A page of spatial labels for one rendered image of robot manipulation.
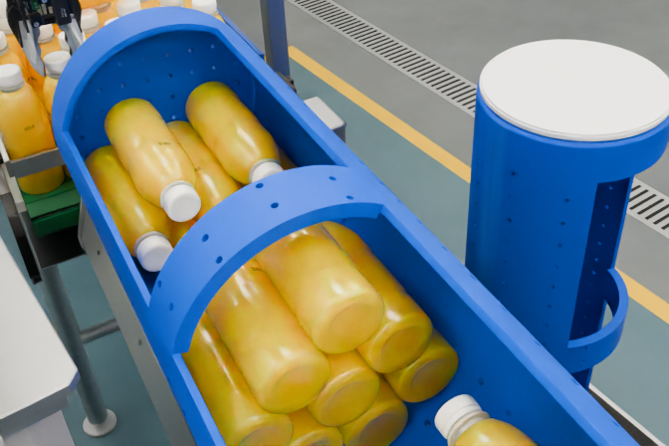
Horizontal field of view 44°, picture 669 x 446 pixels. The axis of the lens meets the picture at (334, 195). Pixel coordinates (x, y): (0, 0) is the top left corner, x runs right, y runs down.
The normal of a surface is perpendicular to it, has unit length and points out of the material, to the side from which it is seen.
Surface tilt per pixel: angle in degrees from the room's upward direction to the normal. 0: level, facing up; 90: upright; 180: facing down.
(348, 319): 91
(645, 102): 0
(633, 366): 0
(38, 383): 0
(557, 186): 90
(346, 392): 92
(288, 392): 89
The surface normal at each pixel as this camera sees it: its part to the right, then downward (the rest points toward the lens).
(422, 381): 0.48, 0.50
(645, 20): -0.04, -0.79
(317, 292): -0.58, -0.44
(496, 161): -0.85, 0.35
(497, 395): -0.85, 0.02
